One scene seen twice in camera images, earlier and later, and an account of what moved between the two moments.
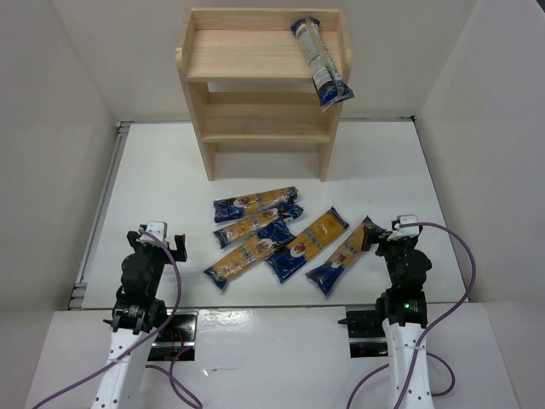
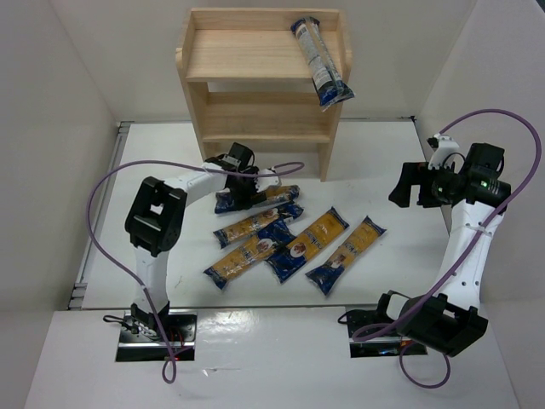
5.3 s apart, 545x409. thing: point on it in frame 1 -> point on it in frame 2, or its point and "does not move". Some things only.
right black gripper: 392,244 -> 424,187
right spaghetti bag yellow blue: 325,276 does not move
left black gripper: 156,247 -> 245,198
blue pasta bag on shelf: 329,85 does not move
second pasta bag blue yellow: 286,213 does not move
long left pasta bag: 272,235 does not move
